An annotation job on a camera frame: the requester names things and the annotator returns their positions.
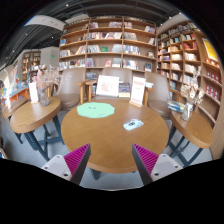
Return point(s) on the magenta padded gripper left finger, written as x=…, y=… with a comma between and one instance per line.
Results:
x=70, y=167

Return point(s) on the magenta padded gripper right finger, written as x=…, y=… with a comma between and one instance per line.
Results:
x=151, y=166

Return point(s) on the green mouse pad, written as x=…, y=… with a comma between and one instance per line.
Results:
x=95, y=110

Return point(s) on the round wooden centre table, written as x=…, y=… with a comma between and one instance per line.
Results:
x=110, y=142

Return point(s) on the right round wooden side table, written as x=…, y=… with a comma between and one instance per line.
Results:
x=196, y=131

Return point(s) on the round wooden side table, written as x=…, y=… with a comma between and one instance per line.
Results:
x=196, y=131
x=31, y=116

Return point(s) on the left round wooden side table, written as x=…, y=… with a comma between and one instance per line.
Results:
x=31, y=116

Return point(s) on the right brown armchair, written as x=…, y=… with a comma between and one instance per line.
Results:
x=158, y=97

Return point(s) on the left brown armchair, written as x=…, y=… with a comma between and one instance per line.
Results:
x=72, y=87

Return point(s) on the white card stand left table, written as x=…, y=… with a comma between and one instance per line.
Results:
x=33, y=92

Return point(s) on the glass vase with dried flowers right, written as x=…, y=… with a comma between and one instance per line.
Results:
x=193, y=94

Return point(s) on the glass vase with dried flowers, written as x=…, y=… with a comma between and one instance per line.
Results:
x=193, y=94
x=44, y=78

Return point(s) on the white red menu stand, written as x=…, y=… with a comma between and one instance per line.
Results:
x=137, y=91

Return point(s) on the white sign with red drawing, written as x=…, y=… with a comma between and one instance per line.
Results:
x=107, y=86

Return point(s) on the glass vase with dried flowers left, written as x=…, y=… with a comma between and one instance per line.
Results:
x=44, y=78

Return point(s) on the wooden bookshelf far left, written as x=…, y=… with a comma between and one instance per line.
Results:
x=30, y=64

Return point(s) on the wooden bookshelf right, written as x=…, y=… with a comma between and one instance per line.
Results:
x=183, y=49

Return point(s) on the large wooden bookshelf centre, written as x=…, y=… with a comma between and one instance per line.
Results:
x=109, y=41

